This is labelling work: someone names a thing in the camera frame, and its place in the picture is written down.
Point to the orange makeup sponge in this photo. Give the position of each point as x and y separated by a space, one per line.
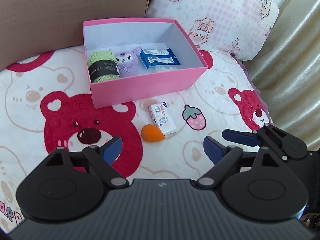
151 133

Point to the white tissue pack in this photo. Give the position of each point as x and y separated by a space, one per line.
162 118

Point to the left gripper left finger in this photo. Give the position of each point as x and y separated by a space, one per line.
100 160

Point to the brown embroidered pillow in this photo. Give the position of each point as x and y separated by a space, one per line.
36 27

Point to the green yarn ball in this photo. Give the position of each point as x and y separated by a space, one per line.
103 66

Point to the pink cardboard box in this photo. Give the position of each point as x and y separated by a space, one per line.
124 34

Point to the purple plush toy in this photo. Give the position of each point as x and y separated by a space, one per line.
128 62

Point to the gold bed skirt fabric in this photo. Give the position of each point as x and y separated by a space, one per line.
286 70

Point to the red bear blanket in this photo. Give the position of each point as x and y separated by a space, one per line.
50 106

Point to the blue wipes packet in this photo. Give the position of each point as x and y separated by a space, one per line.
158 57

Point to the pink checkered pillow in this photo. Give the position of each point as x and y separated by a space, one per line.
239 27

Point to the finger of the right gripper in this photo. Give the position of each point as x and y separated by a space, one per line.
244 138

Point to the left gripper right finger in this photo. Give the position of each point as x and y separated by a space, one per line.
224 158

